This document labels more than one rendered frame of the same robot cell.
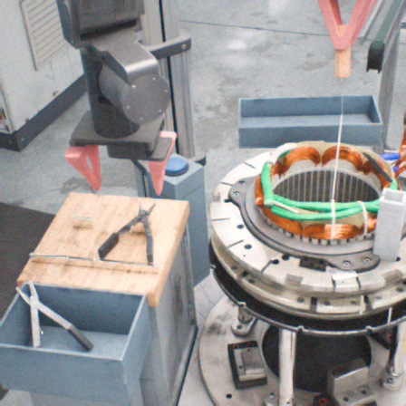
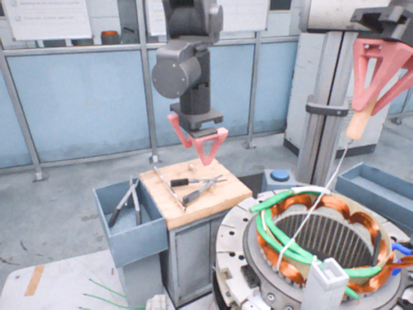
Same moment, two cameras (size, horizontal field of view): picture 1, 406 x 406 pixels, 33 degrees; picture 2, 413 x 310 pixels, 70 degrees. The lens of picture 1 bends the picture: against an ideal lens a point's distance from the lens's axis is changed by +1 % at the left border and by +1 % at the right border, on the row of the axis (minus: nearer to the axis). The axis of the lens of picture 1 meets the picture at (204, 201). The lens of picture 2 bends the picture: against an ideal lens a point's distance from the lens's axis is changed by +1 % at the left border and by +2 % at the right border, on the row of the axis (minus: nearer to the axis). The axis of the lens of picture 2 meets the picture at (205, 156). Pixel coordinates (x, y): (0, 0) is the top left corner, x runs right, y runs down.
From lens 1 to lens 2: 0.53 m
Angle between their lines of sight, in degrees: 40
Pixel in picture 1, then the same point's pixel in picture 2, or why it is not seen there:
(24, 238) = not seen: hidden behind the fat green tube
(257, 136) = (349, 188)
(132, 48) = (181, 44)
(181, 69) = (333, 127)
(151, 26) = (321, 92)
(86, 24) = (170, 24)
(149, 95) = (170, 77)
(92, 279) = (159, 194)
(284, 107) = (393, 183)
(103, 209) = (210, 170)
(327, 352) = not seen: outside the picture
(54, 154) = not seen: hidden behind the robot
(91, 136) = (176, 108)
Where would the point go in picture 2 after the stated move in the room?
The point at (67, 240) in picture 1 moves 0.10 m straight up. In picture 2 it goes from (177, 172) to (175, 135)
